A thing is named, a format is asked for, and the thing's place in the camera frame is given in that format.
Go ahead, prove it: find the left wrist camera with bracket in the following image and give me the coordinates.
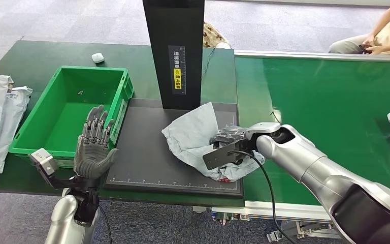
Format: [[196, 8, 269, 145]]
[[28, 148, 78, 189]]

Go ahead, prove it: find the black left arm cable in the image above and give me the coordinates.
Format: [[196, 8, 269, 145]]
[[98, 205, 114, 244]]

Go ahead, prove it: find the pale grey mailer bag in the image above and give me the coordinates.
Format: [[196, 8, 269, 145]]
[[0, 86, 34, 174]]

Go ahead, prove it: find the thin black table cable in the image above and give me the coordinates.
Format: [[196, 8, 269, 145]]
[[202, 47, 216, 80]]

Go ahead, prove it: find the black scanner column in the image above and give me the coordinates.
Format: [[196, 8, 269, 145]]
[[142, 0, 206, 111]]

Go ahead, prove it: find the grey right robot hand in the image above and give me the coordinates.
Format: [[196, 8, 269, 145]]
[[209, 125, 249, 147]]

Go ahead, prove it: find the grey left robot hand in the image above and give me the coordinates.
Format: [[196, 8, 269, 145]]
[[74, 105, 119, 180]]

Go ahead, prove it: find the black and yellow label sticker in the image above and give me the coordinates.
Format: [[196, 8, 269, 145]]
[[168, 45, 186, 95]]

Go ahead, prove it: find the camouflage patterned object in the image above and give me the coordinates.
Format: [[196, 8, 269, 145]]
[[203, 21, 231, 49]]

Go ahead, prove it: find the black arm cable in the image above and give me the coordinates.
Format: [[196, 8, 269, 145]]
[[98, 205, 114, 244], [226, 150, 298, 244]]

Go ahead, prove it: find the green plastic crate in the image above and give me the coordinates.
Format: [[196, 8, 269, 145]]
[[9, 66, 135, 168]]

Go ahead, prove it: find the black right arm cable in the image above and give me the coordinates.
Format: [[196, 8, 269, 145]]
[[226, 150, 298, 244]]

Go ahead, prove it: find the black scanner base pad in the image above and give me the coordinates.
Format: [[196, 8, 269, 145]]
[[104, 98, 244, 198]]

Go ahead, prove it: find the green conveyor belt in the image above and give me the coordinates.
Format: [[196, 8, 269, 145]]
[[212, 49, 390, 244]]

